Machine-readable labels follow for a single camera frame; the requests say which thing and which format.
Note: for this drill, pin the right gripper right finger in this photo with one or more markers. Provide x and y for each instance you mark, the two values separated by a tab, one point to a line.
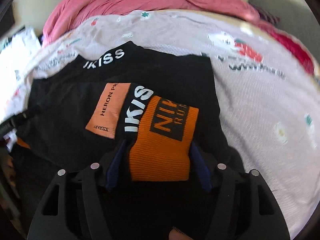
237	205

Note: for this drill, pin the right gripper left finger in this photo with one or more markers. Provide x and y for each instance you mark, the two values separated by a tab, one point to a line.
74	204

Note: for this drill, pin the black sweater orange cuffs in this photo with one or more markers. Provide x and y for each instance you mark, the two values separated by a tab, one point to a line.
151	120

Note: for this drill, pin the person's right hand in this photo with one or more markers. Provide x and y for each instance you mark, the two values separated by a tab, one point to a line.
176	235

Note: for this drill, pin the white drawer cabinet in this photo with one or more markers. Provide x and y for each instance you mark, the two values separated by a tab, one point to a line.
23	46

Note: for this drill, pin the strawberry print bed sheet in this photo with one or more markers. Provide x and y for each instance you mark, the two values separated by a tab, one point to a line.
269	104

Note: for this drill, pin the pink duvet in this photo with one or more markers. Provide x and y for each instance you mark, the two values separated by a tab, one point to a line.
69	14

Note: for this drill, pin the red pillow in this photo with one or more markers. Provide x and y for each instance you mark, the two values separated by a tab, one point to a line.
292	46

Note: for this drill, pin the striped dark pillow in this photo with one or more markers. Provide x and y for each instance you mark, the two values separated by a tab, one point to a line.
267	16

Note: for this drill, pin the grey quilted headboard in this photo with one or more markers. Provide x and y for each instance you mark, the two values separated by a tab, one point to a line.
295	19

